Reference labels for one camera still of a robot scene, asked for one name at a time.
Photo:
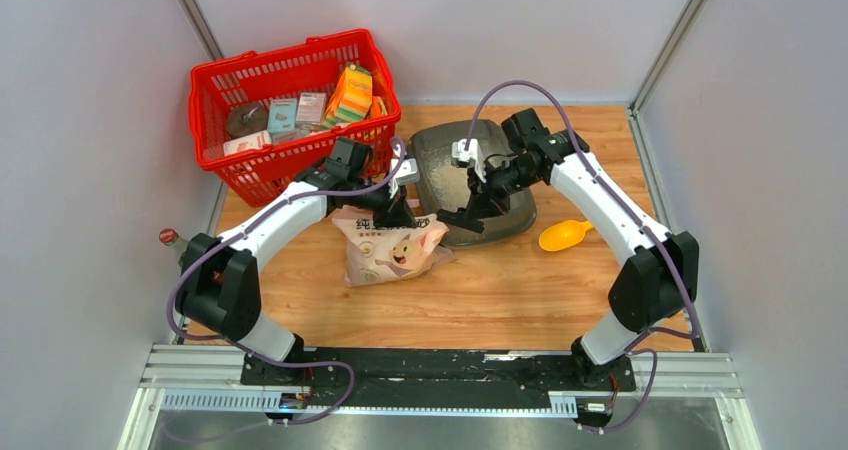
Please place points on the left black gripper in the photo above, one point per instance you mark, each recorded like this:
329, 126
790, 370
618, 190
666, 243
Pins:
395, 212

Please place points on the black bag clip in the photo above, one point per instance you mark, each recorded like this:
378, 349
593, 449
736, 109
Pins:
460, 222

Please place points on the orange sponge pack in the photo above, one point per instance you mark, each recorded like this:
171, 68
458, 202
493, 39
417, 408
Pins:
352, 98

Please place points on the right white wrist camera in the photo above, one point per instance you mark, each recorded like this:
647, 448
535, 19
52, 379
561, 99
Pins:
467, 153

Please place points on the grey plastic litter box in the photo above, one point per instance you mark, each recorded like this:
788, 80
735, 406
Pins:
444, 187

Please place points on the white pink flat box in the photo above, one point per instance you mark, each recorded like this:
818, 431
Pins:
255, 141

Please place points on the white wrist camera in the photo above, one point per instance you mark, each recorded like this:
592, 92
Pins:
404, 172
467, 153

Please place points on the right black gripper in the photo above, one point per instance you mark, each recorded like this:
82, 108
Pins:
484, 201

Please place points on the teal small box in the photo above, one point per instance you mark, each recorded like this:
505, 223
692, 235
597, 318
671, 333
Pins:
282, 116

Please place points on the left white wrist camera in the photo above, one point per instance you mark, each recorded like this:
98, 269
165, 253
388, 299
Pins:
404, 172

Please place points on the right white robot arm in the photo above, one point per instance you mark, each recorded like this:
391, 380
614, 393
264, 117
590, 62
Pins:
658, 275

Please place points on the red plastic shopping basket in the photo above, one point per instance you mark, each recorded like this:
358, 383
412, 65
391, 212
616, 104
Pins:
259, 176

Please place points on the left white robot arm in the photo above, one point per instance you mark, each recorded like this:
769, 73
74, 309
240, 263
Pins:
219, 283

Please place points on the brown round disc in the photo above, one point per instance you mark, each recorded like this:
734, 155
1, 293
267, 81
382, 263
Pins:
246, 119

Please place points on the cola bottle red cap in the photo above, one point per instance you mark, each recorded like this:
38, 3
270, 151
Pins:
170, 238

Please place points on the cat litter bag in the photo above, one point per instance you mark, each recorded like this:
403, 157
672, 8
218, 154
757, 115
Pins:
380, 255

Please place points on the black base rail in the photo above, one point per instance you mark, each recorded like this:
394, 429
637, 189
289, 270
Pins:
442, 379

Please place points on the pink small box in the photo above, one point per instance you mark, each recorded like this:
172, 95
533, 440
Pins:
311, 108

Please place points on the yellow plastic scoop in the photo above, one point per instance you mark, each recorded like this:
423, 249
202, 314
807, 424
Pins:
564, 235

